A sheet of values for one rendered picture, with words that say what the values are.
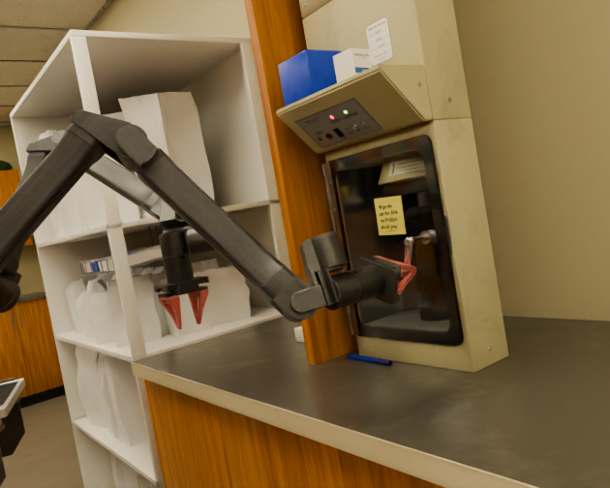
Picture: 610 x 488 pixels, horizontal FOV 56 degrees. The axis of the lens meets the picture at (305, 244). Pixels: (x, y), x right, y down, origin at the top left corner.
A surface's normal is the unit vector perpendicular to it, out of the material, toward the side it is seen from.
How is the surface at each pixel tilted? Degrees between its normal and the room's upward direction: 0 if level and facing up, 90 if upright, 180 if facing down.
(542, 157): 90
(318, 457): 90
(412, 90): 90
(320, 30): 90
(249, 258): 79
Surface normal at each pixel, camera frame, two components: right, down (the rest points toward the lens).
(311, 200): 0.59, -0.06
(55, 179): 0.18, -0.15
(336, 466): -0.79, 0.17
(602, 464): -0.17, -0.98
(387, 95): -0.44, 0.81
